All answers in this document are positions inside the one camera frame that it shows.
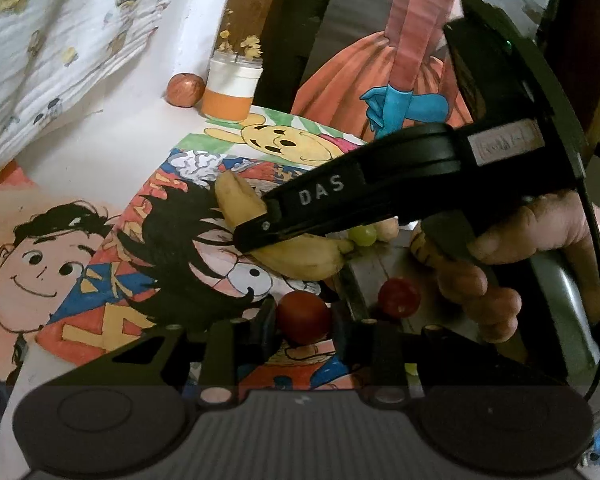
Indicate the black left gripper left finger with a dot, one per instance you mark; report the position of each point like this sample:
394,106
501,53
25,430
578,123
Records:
234,349

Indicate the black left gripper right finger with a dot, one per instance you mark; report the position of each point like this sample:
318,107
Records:
376,352

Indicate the red cherry tomato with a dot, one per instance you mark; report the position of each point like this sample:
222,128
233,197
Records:
399,297
303,317

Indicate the yellow banana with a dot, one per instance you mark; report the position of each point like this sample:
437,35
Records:
306,257

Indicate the tan potato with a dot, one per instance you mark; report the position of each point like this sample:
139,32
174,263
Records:
387,230

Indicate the green grape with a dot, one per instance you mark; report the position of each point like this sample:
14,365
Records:
363,236
411,369

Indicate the person's right hand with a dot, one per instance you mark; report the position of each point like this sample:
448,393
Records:
553,221

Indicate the red cherry tomato on tray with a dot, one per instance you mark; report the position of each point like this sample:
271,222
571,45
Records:
399,297

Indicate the black haired anime drawing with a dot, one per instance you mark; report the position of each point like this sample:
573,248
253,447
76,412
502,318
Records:
170,259

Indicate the green grape on tray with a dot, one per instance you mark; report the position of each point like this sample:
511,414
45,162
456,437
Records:
363,236

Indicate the girl in orange dress poster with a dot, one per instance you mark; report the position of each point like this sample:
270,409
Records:
378,65

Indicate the dark metal tray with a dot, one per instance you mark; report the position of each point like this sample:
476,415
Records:
532,307

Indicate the Winnie the Pooh drawing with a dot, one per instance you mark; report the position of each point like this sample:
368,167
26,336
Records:
273,136

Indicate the two boys cartoon drawing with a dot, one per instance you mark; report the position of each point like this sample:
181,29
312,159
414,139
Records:
45,245

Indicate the small red apple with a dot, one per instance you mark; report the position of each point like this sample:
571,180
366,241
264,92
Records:
185,90

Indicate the white and orange jar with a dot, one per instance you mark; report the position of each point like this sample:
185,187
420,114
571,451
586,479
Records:
231,84

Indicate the white cartoon print cloth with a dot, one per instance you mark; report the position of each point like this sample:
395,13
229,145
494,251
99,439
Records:
52,52

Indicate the brown wooden door frame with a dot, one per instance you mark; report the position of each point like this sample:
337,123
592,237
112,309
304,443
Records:
243,23

